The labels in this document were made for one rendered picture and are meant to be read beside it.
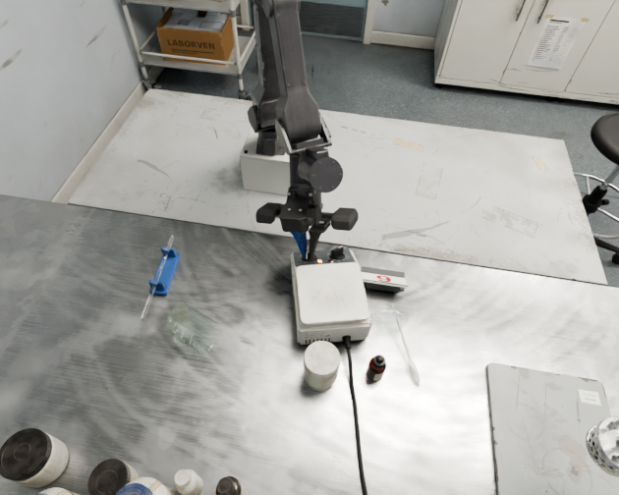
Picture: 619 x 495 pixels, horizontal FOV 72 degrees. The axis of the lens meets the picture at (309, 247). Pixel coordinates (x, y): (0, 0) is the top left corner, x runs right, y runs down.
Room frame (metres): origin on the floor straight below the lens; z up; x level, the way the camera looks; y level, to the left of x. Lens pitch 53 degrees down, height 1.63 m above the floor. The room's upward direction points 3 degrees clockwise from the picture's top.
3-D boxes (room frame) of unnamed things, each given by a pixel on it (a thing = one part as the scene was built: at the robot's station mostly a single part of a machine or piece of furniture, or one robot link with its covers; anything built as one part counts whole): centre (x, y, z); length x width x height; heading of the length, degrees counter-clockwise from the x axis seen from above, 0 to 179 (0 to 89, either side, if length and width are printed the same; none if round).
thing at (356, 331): (0.42, -0.04, 0.94); 0.22 x 0.13 x 0.08; 8
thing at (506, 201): (0.81, -0.06, 0.45); 1.20 x 0.48 x 0.90; 82
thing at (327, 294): (0.40, -0.04, 0.98); 0.12 x 0.12 x 0.01; 8
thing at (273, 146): (0.76, 0.10, 1.04); 0.07 x 0.07 x 0.06; 1
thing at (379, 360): (0.28, -0.13, 0.93); 0.03 x 0.03 x 0.07
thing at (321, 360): (0.27, -0.03, 0.94); 0.06 x 0.06 x 0.08
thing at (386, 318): (0.39, -0.17, 0.91); 0.06 x 0.06 x 0.02
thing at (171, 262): (0.47, 0.29, 0.92); 0.10 x 0.03 x 0.04; 177
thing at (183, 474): (0.09, 0.16, 0.94); 0.03 x 0.03 x 0.08
